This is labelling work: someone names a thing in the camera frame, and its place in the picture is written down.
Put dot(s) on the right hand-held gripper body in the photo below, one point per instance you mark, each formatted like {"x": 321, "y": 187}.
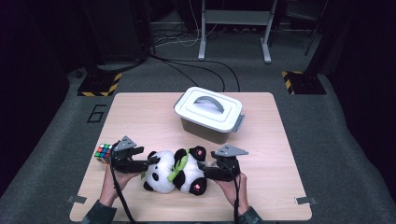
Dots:
{"x": 229, "y": 169}

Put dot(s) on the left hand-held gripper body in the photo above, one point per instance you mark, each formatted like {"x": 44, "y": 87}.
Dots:
{"x": 123, "y": 163}

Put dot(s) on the panda plush toy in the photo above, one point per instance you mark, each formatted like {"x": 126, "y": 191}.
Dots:
{"x": 162, "y": 174}

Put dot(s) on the colourful puzzle cube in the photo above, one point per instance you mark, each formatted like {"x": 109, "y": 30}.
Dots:
{"x": 103, "y": 153}

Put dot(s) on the brown translucent storage box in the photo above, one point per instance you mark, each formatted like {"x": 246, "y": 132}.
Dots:
{"x": 202, "y": 132}

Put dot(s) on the person's left hand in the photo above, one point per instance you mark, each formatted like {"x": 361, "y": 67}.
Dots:
{"x": 112, "y": 186}

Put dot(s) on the person's right hand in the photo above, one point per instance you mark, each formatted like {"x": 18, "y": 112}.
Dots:
{"x": 241, "y": 194}

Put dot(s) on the grey tape tab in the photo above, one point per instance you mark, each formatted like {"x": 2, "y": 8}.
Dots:
{"x": 76, "y": 199}
{"x": 305, "y": 200}

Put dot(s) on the black stand base striped edge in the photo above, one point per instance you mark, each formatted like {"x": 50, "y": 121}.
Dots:
{"x": 98, "y": 84}
{"x": 306, "y": 83}

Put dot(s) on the dark metal stand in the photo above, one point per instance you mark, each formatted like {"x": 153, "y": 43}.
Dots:
{"x": 313, "y": 37}

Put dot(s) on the white metal frame stand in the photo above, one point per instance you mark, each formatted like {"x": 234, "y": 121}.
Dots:
{"x": 236, "y": 17}

